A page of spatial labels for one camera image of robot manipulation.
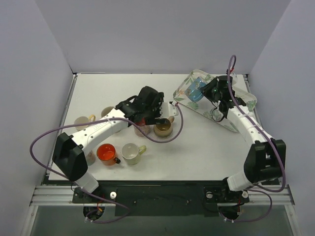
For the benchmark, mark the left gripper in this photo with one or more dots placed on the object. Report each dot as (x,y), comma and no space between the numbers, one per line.
(152,117)

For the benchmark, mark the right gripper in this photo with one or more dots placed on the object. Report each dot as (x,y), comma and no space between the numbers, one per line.
(206,87)

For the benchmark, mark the pink patterned mug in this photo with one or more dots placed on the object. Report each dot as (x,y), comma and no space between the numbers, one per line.
(142,128)

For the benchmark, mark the blue mug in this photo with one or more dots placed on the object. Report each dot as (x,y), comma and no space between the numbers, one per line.
(193,92)

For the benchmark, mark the round beige mug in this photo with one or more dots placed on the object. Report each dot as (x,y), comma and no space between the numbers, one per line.
(164,130)

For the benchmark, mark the beige speckled mug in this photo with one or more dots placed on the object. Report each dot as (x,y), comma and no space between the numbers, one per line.
(107,113)

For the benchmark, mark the pale green mug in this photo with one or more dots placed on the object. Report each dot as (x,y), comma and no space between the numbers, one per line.
(131,153)

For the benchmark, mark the orange mug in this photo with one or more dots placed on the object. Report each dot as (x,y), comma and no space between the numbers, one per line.
(107,155)

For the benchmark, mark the yellow mug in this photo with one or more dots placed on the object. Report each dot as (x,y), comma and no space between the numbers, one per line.
(79,122)

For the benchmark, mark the tall floral beige mug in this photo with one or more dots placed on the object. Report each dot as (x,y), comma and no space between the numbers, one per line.
(90,158)

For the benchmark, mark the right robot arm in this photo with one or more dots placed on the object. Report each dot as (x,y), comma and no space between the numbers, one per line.
(266,157)

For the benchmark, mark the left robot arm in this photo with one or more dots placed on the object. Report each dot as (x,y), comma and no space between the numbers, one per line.
(71,150)

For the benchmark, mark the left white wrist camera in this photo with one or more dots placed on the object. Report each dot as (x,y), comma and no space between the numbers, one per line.
(168,109)

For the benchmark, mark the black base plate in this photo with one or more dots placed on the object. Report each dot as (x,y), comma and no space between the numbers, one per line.
(165,198)

